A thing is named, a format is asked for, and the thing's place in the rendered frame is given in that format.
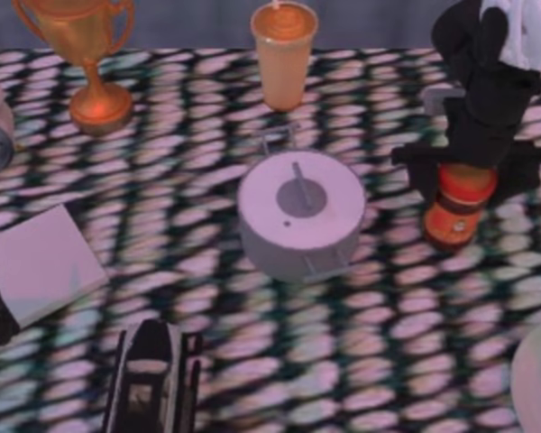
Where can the red-lidded jar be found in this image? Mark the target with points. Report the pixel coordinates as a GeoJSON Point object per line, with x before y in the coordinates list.
{"type": "Point", "coordinates": [457, 212]}

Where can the white kitchen pot with lid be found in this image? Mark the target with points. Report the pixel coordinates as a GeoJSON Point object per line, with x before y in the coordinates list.
{"type": "Point", "coordinates": [302, 212]}

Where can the orange cup with lid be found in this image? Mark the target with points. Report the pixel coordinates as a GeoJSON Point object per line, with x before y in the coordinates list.
{"type": "Point", "coordinates": [283, 58]}

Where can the white plate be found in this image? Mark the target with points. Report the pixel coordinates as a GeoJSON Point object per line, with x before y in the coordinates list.
{"type": "Point", "coordinates": [538, 383]}

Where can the orange trophy cup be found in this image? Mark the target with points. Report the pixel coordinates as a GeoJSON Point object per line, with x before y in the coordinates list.
{"type": "Point", "coordinates": [92, 54]}

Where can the white book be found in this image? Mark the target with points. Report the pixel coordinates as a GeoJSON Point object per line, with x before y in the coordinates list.
{"type": "Point", "coordinates": [45, 261]}

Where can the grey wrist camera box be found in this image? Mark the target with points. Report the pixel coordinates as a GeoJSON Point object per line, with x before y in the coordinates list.
{"type": "Point", "coordinates": [439, 97]}

